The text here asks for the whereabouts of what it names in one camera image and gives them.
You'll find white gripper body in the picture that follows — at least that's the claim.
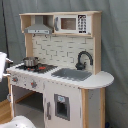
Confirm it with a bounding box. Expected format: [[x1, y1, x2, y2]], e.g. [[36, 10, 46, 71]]
[[0, 52, 13, 80]]

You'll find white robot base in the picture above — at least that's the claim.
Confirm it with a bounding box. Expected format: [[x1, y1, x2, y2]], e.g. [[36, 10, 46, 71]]
[[0, 116, 36, 128]]

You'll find wooden toy kitchen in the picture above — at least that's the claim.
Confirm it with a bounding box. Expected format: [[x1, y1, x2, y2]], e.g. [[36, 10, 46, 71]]
[[8, 11, 114, 128]]

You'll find left red stove knob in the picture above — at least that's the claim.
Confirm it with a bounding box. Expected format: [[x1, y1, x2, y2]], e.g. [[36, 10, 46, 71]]
[[12, 77, 18, 82]]

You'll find red stove knob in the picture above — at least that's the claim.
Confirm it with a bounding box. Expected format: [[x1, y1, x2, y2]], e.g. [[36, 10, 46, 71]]
[[31, 81, 37, 88], [12, 77, 18, 82]]

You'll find small metal pot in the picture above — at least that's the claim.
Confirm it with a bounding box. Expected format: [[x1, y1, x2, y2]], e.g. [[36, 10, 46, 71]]
[[23, 57, 38, 67]]

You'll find black toy stovetop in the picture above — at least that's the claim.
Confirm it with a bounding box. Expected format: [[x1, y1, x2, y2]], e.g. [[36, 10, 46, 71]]
[[18, 63, 55, 74]]

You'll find right red stove knob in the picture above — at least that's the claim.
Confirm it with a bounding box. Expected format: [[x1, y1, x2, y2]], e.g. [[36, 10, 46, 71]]
[[31, 81, 37, 88]]

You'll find grey range hood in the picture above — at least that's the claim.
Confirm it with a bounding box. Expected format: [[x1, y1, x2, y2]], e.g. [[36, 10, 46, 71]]
[[24, 15, 54, 36]]

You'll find white toy microwave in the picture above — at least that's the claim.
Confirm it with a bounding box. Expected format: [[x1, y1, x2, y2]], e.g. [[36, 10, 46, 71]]
[[54, 14, 91, 34]]

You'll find grey toy sink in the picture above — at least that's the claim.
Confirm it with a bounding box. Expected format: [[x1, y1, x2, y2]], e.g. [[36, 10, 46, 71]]
[[52, 68, 92, 81]]

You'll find white cupboard door with dispenser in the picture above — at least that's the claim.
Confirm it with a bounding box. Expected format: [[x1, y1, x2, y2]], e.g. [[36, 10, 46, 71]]
[[44, 82, 82, 128]]

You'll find black toy faucet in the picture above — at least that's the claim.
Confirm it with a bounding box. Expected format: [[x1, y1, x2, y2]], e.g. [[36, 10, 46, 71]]
[[75, 50, 94, 71]]

